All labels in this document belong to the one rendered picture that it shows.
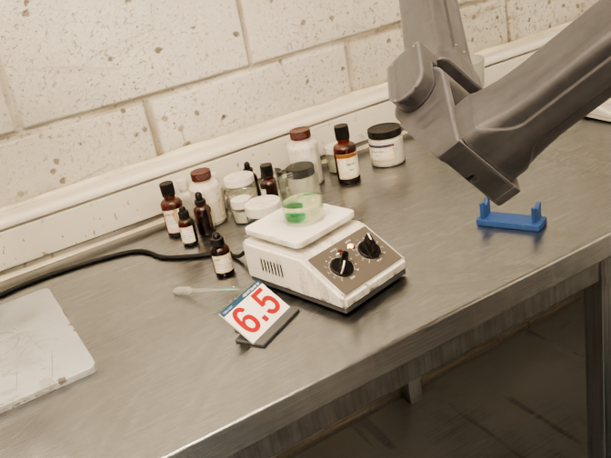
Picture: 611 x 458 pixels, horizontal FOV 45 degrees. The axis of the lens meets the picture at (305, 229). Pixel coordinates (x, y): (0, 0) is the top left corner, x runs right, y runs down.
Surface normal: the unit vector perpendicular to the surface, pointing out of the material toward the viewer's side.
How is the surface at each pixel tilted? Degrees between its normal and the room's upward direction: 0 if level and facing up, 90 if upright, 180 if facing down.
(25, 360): 0
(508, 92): 37
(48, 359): 0
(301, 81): 90
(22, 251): 90
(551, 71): 43
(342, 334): 0
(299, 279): 90
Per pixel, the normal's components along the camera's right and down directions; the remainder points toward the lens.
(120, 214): 0.50, 0.27
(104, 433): -0.18, -0.90
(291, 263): -0.71, 0.40
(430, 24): -0.72, -0.52
